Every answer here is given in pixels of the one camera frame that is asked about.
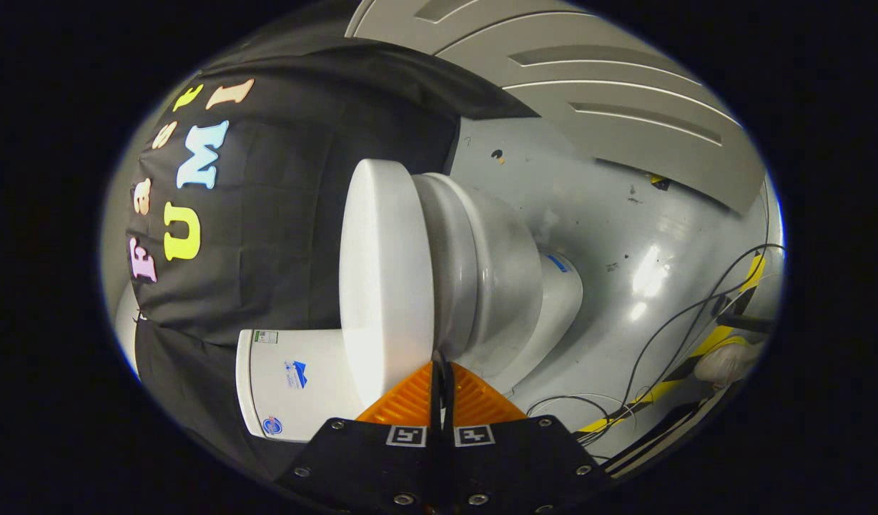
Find black backdrop cloth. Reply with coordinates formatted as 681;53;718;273
99;36;540;480

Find white toilet lid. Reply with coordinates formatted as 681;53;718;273
339;159;437;410

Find white rounded object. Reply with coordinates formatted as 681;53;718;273
694;336;763;387

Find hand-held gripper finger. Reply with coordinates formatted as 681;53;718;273
277;361;441;515
441;361;613;515

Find white toilet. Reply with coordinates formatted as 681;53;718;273
235;172;584;443

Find light drawer cabinet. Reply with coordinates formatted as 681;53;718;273
345;0;767;215

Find black floor cables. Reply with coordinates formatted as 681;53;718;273
525;243;784;446

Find yellow black floor tape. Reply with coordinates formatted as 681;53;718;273
578;254;769;434

